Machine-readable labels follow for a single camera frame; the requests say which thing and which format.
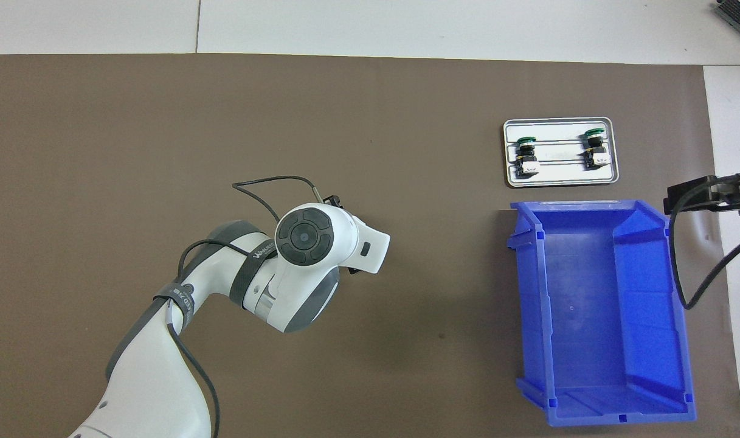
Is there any grey metal tray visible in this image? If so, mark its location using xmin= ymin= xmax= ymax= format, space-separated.
xmin=502 ymin=117 xmax=620 ymax=187

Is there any blue plastic storage bin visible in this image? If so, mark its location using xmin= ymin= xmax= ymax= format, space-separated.
xmin=507 ymin=200 xmax=697 ymax=426

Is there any brown table mat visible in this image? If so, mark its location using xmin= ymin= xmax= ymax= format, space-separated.
xmin=0 ymin=54 xmax=740 ymax=438

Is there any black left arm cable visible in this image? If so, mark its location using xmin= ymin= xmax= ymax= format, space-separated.
xmin=154 ymin=175 xmax=346 ymax=438

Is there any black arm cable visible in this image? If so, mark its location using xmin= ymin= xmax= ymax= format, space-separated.
xmin=669 ymin=161 xmax=740 ymax=311
xmin=154 ymin=175 xmax=346 ymax=438

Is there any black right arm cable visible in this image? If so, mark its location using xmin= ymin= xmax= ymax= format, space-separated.
xmin=669 ymin=161 xmax=740 ymax=311

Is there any green push button switch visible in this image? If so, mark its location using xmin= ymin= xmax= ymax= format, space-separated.
xmin=514 ymin=135 xmax=541 ymax=178
xmin=583 ymin=128 xmax=610 ymax=169

